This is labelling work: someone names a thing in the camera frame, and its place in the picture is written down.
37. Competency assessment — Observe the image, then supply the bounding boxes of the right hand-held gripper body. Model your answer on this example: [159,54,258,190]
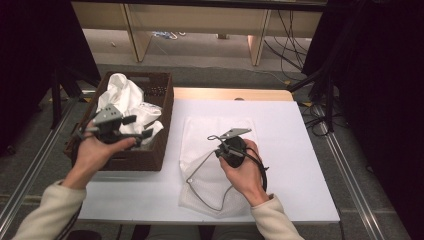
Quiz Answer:
[219,128,253,168]

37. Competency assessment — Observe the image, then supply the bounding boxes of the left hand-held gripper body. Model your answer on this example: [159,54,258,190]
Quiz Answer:
[76,103,138,145]

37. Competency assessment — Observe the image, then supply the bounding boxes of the metal floor rail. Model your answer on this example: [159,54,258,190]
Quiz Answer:
[0,99,84,231]
[324,131,388,240]

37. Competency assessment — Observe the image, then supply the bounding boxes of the black curtain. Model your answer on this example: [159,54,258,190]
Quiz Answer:
[0,0,101,158]
[301,0,424,240]

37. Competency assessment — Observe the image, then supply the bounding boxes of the person's right hand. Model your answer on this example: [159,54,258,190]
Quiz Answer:
[218,138,270,207]

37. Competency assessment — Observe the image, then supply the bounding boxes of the black floor cables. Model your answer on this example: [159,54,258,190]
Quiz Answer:
[299,99,336,138]

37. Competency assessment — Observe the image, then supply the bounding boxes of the blue and white floor item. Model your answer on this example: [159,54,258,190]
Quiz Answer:
[152,30,179,40]

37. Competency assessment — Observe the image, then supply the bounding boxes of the white garment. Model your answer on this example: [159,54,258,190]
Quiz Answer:
[96,73,165,146]

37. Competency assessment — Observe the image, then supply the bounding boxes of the black metal stand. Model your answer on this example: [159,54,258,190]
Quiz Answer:
[49,66,101,129]

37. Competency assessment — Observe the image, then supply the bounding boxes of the black tripod stand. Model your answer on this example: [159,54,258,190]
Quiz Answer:
[288,0,368,133]

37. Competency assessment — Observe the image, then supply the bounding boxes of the light wooden background desk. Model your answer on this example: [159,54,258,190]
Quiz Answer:
[71,1,328,67]

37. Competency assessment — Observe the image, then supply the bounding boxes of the black hanging cables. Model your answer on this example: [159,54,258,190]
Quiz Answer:
[264,9,309,73]

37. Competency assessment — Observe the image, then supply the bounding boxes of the brown woven basket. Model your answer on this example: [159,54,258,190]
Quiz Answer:
[63,70,175,172]

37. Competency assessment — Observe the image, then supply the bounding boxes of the light wooden table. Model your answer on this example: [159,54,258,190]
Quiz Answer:
[173,87,294,102]

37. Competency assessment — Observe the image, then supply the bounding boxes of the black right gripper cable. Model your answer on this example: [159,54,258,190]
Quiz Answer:
[246,146,270,193]

